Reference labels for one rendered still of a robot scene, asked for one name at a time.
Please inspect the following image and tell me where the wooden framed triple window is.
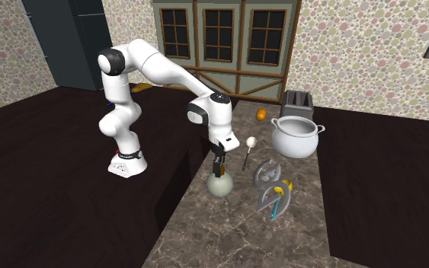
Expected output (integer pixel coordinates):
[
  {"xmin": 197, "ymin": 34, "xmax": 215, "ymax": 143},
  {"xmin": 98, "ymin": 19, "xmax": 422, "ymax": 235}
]
[{"xmin": 152, "ymin": 0, "xmax": 303, "ymax": 105}]

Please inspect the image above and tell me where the grey round disc tool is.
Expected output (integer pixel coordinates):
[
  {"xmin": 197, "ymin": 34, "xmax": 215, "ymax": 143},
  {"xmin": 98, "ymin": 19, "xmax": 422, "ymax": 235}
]
[{"xmin": 252, "ymin": 158, "xmax": 282, "ymax": 190}]

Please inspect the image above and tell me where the dark tall cabinet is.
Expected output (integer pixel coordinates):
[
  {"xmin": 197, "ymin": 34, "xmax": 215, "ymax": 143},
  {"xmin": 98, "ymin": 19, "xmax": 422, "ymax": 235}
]
[{"xmin": 21, "ymin": 0, "xmax": 114, "ymax": 92}]

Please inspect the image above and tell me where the yellow scoop with teal handle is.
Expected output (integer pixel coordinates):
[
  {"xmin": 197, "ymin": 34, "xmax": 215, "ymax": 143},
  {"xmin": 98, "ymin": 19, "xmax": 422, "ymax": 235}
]
[{"xmin": 269, "ymin": 178, "xmax": 294, "ymax": 222}]

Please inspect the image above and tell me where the grey ring with triangle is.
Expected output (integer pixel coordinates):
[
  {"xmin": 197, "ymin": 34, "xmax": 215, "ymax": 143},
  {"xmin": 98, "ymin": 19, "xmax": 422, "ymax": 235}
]
[{"xmin": 257, "ymin": 180, "xmax": 293, "ymax": 220}]

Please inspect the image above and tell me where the yellow banana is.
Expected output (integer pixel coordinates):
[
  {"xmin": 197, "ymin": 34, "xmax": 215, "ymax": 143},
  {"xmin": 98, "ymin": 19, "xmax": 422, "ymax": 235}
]
[{"xmin": 130, "ymin": 82, "xmax": 153, "ymax": 94}]

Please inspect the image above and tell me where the dark robot stand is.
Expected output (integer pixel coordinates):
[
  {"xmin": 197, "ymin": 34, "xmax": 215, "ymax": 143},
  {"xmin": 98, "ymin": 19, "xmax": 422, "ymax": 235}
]
[{"xmin": 88, "ymin": 87, "xmax": 215, "ymax": 235}]

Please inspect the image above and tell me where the white two-handled pot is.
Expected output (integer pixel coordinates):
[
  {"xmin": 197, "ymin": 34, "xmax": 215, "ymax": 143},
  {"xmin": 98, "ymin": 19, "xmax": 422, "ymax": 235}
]
[{"xmin": 270, "ymin": 115, "xmax": 326, "ymax": 160}]

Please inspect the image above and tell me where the white spoon with dark handle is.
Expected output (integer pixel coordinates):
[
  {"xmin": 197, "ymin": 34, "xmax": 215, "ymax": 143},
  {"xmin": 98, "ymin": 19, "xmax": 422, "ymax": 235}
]
[{"xmin": 241, "ymin": 136, "xmax": 258, "ymax": 171}]

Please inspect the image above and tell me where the pale green round vase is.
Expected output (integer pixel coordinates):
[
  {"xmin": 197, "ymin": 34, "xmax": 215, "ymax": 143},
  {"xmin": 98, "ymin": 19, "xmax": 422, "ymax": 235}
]
[{"xmin": 206, "ymin": 171, "xmax": 235, "ymax": 199}]

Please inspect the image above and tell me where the grey toaster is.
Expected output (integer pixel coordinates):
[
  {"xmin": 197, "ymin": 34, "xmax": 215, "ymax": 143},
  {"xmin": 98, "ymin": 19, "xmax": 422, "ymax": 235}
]
[{"xmin": 280, "ymin": 90, "xmax": 315, "ymax": 120}]

